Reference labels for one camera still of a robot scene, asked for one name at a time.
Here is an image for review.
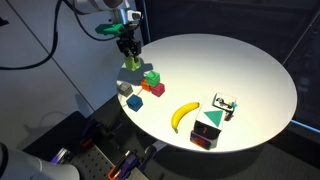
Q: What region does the green block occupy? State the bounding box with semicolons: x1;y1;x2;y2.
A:
145;71;160;87

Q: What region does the purple orange clamp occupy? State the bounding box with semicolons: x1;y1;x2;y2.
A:
107;151;138;180

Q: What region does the blue number four cube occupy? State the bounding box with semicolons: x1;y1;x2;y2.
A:
212;93;237;121

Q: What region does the yellow banana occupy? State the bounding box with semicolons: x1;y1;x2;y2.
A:
171;102;200;132

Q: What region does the perforated black breadboard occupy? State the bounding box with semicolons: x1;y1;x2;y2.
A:
24;111;156;180

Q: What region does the orange block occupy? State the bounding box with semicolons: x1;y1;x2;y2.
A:
140;79;151;92

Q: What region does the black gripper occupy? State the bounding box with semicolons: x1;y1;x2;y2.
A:
116;30;141;60

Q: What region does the yellow-green block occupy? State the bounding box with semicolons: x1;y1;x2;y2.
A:
125;56;141;71

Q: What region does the round white table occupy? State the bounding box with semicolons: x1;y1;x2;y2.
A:
118;34;297;153

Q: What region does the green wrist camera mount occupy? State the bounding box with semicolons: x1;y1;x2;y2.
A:
95;24;125;36

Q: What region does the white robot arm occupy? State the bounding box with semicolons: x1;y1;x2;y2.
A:
0;0;143;180

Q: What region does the red block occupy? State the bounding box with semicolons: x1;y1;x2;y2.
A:
151;83;165;97

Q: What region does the picture cube with triangle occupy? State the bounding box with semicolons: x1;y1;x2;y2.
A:
193;104;225;140

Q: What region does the grey block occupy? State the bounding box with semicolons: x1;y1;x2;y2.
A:
117;82;133;97

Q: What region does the black purple clamp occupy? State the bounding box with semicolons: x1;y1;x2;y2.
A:
80;119;113;148

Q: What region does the blue block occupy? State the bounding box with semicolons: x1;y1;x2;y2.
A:
126;95;143;112

